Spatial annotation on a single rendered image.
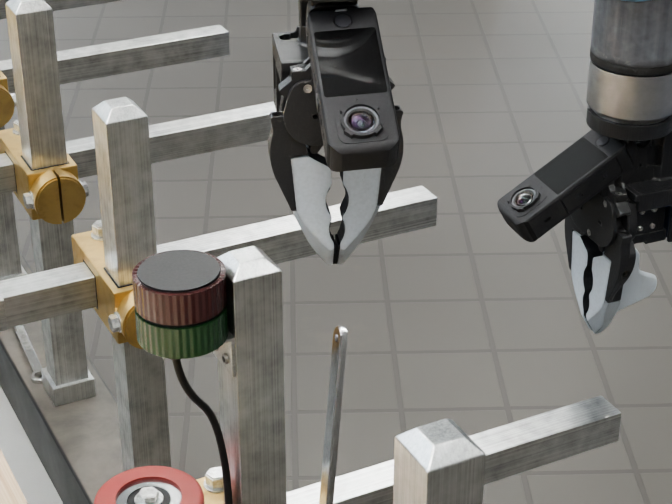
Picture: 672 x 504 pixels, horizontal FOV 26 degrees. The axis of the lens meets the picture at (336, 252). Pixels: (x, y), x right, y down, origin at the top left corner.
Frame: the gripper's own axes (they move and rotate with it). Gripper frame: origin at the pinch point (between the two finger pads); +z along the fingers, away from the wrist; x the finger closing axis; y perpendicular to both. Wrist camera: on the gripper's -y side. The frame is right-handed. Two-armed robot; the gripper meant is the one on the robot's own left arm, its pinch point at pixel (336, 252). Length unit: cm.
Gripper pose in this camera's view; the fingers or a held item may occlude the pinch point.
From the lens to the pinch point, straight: 102.0
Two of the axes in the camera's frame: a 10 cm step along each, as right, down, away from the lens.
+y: -1.4, -4.7, 8.7
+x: -9.9, 0.7, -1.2
